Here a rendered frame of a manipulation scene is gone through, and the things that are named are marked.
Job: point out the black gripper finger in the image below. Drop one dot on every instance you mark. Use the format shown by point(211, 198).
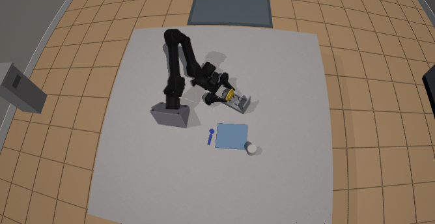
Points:
point(227, 84)
point(216, 98)

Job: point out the dark grey cylinder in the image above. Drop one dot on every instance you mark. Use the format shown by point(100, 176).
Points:
point(251, 149)

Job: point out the olive-gold round plate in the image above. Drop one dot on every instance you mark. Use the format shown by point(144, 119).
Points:
point(229, 95)

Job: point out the light blue flat mat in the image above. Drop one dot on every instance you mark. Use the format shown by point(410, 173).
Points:
point(232, 136)

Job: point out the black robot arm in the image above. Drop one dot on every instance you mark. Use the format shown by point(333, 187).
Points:
point(176, 83)

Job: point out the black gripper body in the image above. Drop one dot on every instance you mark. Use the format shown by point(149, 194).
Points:
point(214, 89)

